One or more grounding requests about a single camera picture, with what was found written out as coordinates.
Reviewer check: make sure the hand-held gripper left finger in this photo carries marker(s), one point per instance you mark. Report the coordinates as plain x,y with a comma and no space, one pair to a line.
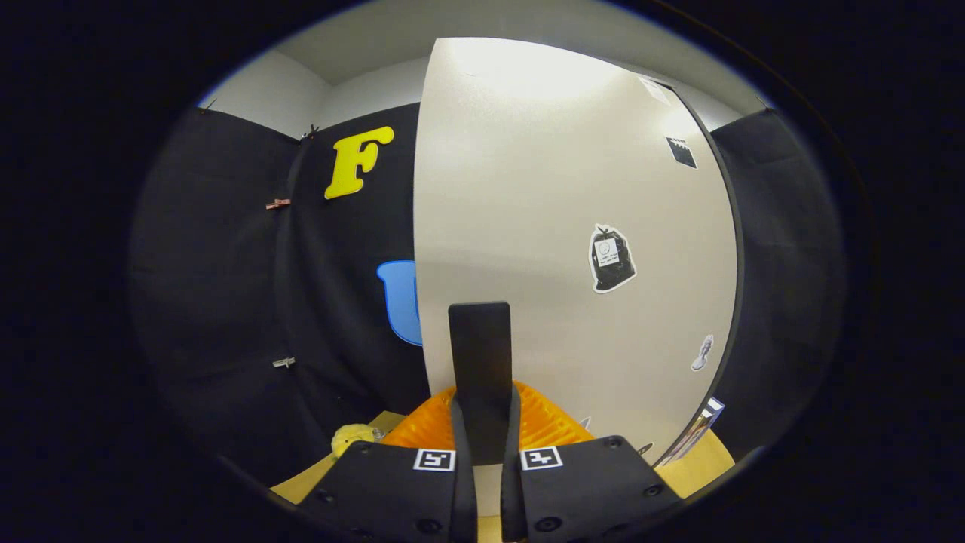
466,490

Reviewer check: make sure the black binder clip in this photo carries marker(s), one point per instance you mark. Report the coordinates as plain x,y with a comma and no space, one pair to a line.
310,132
207,105

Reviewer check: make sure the black backdrop cloth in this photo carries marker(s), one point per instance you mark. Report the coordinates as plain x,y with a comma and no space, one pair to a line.
226,302

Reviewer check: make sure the yellow pineapple plush toy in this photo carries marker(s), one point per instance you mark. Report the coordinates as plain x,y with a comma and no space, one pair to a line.
350,437

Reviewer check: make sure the purple white book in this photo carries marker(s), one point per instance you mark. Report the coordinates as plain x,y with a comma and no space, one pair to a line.
697,430

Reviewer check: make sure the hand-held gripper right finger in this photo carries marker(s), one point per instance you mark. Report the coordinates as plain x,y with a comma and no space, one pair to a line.
511,490

